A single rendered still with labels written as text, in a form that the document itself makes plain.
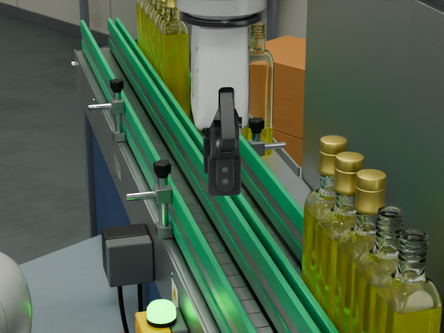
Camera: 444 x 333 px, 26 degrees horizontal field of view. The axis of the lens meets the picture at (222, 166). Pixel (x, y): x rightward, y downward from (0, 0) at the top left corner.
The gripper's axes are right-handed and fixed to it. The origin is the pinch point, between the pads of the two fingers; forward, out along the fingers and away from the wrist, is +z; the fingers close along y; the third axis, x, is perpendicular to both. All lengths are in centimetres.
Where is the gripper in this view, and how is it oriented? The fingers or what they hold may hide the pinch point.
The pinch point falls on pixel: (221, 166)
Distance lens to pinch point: 95.6
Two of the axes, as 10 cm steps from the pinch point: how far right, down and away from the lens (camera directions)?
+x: 10.0, -0.4, 0.9
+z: 0.0, 9.3, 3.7
